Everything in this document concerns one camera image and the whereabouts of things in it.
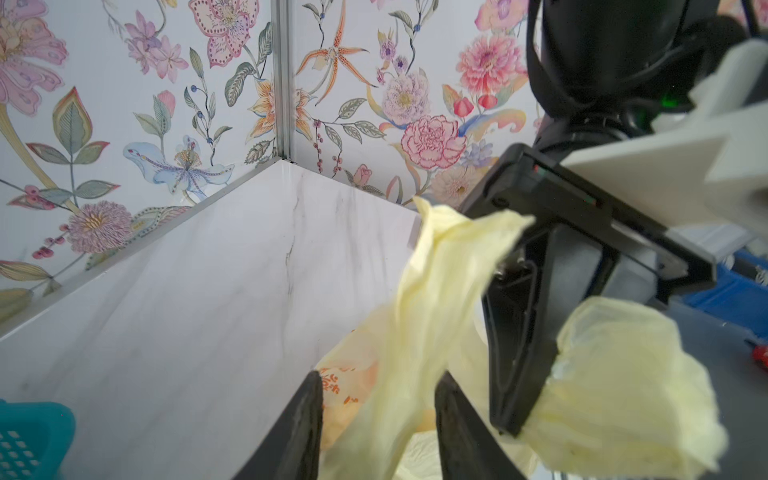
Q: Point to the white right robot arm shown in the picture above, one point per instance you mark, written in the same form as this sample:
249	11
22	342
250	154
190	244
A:
602	71

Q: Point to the blue plastic bin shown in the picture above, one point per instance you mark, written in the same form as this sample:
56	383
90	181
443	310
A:
740	293

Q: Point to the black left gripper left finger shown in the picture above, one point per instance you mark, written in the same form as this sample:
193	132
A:
291	449

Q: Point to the red toy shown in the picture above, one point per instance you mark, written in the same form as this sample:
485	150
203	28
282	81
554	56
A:
759	353

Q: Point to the teal plastic basket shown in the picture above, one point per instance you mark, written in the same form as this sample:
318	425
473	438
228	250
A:
35	438

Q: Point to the yellow plastic bag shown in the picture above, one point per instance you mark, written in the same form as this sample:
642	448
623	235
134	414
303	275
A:
622	399

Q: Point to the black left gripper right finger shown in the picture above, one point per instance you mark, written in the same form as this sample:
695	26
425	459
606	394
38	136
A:
466	447

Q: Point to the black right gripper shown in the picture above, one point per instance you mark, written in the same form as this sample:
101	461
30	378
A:
584	242

